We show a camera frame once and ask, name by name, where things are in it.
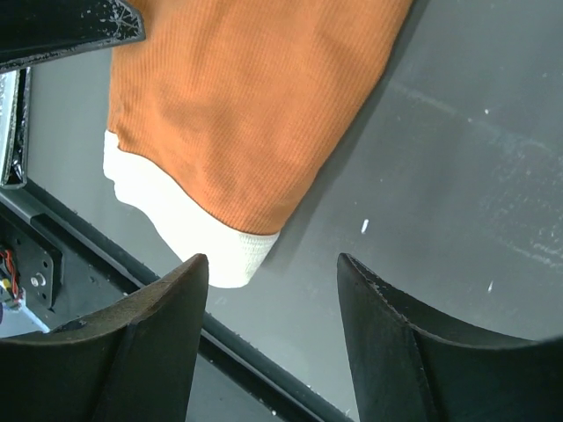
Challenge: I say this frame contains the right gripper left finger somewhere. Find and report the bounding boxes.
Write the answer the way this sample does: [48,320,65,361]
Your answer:
[1,254,208,421]

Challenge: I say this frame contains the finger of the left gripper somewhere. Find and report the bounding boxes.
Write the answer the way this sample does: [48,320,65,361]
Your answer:
[1,0,146,73]

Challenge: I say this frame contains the orange underwear white waistband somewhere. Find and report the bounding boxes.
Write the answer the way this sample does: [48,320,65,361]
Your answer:
[103,1,411,288]

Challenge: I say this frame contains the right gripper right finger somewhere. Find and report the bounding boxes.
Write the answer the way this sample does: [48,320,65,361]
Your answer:
[337,254,562,421]

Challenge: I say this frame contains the grey tablet frame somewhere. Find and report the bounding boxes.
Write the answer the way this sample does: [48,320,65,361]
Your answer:
[1,68,32,190]

